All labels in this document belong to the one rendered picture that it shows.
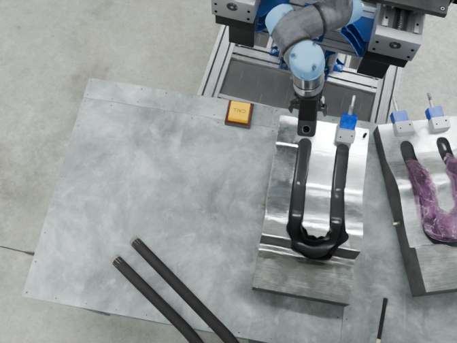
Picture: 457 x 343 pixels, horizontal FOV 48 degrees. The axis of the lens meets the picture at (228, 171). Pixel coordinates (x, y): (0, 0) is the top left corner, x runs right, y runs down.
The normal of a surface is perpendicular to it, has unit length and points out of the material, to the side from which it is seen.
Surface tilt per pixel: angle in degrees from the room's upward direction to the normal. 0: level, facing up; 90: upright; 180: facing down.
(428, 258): 0
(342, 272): 0
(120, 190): 0
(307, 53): 11
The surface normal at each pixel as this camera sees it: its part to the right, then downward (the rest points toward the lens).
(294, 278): 0.00, -0.34
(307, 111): -0.24, 0.32
